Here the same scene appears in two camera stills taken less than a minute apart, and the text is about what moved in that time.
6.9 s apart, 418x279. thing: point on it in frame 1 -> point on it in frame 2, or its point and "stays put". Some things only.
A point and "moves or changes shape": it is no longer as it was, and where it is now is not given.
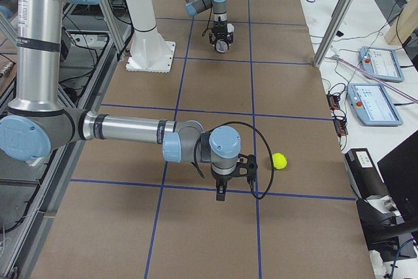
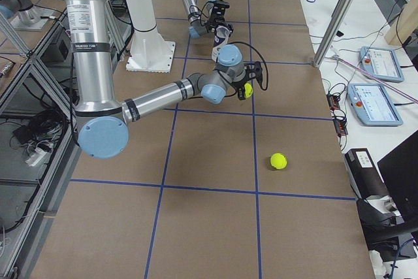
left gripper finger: [212, 38] -> [211, 28]
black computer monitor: [400, 170] stays put
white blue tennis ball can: [221, 46] moves or changes shape
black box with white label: [367, 179] stays put
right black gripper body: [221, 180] -> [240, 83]
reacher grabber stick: [383, 82] stays put
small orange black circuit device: [339, 123] stays put
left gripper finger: [229, 39] -> [230, 29]
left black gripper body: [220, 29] -> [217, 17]
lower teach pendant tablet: [373, 105] stays put
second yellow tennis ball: [279, 161] stays put
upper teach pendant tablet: [383, 64] stays put
